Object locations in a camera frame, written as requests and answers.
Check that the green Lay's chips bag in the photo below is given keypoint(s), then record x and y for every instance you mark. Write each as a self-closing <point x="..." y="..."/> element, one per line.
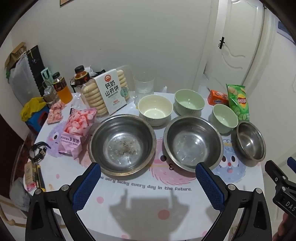
<point x="238" y="101"/>

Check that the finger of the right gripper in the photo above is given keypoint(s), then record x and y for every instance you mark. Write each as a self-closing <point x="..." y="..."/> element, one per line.
<point x="275" y="173"/>
<point x="291" y="162"/>

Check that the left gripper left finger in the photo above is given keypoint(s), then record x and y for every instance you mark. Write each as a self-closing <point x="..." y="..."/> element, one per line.
<point x="83" y="186"/>

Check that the orange Ovaltine biscuit box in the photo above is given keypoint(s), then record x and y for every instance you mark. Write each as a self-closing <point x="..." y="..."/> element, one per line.
<point x="216" y="97"/>

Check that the dark tea bottle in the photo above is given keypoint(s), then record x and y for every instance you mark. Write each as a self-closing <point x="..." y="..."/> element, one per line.
<point x="81" y="75"/>

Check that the pink strawberry ring snack bag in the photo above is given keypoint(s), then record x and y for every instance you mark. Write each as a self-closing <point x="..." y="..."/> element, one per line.
<point x="76" y="131"/>

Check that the white door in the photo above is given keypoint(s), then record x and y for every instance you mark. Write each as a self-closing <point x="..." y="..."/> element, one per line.
<point x="240" y="22"/>

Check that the black wristwatch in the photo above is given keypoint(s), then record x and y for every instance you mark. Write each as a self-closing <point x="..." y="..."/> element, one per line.
<point x="37" y="152"/>

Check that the green ceramic bowl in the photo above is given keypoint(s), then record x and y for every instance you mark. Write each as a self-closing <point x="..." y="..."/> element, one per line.
<point x="189" y="102"/>
<point x="223" y="118"/>

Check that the green ceramic bowl back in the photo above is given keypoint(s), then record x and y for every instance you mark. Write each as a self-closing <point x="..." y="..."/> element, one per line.
<point x="189" y="102"/>

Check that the clear glass cup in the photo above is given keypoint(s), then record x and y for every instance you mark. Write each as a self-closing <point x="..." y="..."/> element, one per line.
<point x="144" y="85"/>

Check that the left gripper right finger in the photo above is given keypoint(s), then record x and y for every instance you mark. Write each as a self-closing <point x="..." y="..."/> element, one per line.
<point x="212" y="185"/>

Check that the black door handle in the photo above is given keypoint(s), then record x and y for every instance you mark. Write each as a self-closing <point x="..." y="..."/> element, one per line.
<point x="221" y="42"/>

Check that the large steel bowl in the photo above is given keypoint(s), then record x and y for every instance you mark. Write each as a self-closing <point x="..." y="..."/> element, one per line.
<point x="122" y="145"/>
<point x="190" y="140"/>

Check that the yellow plastic bag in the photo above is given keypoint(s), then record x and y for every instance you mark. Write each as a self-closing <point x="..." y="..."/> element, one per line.
<point x="34" y="105"/>

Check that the yam biscuit package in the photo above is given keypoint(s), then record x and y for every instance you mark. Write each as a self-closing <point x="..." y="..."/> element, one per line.
<point x="107" y="93"/>

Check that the cream ceramic bowl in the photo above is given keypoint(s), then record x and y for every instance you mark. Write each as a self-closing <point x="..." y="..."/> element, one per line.
<point x="155" y="109"/>

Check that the small pink snack bag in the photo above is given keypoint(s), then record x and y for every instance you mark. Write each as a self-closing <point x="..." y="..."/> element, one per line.
<point x="55" y="113"/>

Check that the person's right hand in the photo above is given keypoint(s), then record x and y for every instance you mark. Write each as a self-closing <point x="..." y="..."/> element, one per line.
<point x="285" y="226"/>

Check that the orange juice bottle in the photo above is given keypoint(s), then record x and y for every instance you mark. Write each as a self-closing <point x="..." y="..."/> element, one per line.
<point x="60" y="85"/>

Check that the cartoon printed tablecloth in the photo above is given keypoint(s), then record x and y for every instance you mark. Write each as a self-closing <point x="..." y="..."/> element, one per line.
<point x="160" y="202"/>

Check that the small steel bowl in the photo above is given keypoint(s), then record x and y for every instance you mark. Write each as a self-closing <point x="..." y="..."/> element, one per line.
<point x="250" y="141"/>

